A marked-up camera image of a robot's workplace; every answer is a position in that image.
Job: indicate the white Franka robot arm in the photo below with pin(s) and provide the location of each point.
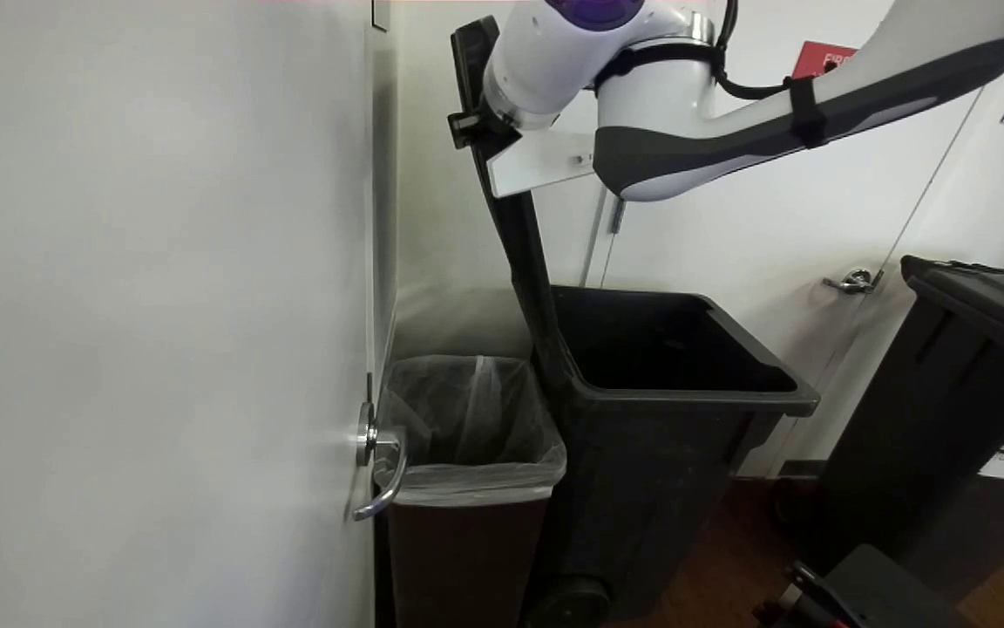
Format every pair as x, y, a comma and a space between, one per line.
759, 128

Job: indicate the red wall box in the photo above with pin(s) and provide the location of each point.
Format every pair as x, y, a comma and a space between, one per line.
821, 56

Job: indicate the clear plastic bin liner bag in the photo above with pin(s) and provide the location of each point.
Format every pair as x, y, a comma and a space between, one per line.
470, 420

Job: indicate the white door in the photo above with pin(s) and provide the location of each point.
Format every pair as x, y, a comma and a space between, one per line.
156, 314

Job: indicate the black bin with paper label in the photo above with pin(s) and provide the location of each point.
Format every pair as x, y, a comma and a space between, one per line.
932, 406

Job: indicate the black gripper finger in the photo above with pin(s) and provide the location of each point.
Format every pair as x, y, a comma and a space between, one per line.
463, 128

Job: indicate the big black trash bin body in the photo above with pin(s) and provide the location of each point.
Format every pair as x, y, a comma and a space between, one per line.
665, 488

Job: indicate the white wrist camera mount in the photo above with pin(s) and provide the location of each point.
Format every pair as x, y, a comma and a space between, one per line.
539, 163

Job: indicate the small dark brown trash bin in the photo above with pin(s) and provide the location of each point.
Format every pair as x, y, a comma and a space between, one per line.
470, 562

